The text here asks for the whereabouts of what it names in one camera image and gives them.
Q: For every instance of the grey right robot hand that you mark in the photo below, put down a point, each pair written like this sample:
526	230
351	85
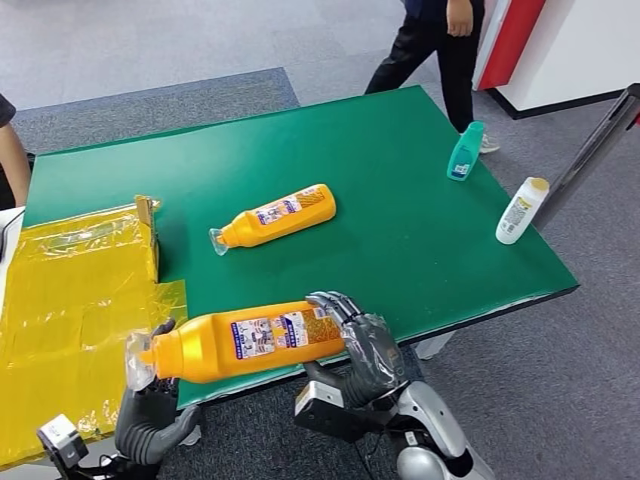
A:
372	354

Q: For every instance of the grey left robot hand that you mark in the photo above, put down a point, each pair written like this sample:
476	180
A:
145	424

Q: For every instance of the orange detergent bottle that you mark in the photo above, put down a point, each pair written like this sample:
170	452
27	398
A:
240	341
280	215

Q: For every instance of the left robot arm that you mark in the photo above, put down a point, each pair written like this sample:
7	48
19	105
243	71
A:
120	470

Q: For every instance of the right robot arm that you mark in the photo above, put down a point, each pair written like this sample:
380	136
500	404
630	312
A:
435	424

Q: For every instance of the teal plastic bottle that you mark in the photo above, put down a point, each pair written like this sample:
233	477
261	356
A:
466	152

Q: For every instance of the white bottle with yellow cap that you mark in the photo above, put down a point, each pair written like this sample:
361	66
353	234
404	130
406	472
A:
520	212

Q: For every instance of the yellow plastic-wrapped cardboard box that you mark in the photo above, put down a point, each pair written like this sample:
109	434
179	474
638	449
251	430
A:
70	318

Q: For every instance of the white side table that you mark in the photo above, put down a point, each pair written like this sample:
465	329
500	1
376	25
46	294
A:
9	252

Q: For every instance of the person in black trousers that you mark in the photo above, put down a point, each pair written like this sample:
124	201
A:
450	60

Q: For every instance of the person in black shirt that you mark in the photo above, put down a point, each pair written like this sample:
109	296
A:
12	166

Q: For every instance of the dark metal pole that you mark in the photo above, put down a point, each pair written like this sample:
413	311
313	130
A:
585	159

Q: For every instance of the white and red cabinet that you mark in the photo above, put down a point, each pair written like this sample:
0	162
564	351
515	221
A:
564	46

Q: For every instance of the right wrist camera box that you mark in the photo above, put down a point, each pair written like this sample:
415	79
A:
330	414

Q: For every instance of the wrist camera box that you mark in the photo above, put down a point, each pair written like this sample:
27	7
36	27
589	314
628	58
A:
330	414
63	440

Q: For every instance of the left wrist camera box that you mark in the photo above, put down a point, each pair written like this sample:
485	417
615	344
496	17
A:
63	440

